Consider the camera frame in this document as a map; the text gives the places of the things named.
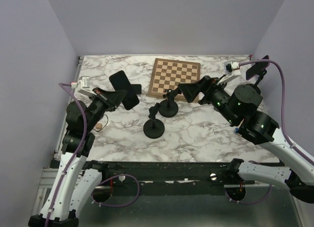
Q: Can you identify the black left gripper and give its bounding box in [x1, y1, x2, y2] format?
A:
[85, 86, 127, 132]

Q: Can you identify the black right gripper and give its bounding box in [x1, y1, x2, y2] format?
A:
[178, 74, 238, 125]

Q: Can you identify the black phone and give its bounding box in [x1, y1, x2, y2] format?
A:
[109, 70, 139, 111]

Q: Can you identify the black smartphone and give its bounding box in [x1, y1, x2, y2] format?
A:
[131, 84, 142, 95]

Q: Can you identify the black phone stand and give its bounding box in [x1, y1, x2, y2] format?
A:
[158, 88, 182, 118]
[143, 103, 165, 139]
[254, 69, 267, 89]

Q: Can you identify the red-edged phone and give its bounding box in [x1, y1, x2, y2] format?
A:
[245, 62, 269, 81]

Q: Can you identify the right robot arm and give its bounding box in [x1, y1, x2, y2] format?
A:
[178, 76, 314, 203]

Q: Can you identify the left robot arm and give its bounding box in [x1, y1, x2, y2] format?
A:
[28, 87, 127, 227]

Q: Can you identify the wooden chessboard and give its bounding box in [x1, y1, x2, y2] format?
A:
[147, 58, 201, 99]

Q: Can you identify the small wooden cube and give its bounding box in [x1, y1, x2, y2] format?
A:
[95, 123, 102, 130]

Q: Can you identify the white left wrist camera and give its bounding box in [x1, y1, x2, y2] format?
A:
[70, 76, 96, 97]

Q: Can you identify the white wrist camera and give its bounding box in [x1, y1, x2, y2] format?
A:
[70, 76, 96, 97]
[217, 61, 241, 85]

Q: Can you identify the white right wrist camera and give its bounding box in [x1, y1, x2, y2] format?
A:
[217, 61, 241, 85]

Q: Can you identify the aluminium frame rail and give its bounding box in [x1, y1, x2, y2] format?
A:
[40, 163, 291, 189]

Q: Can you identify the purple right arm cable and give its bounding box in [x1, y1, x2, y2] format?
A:
[236, 59, 314, 204]

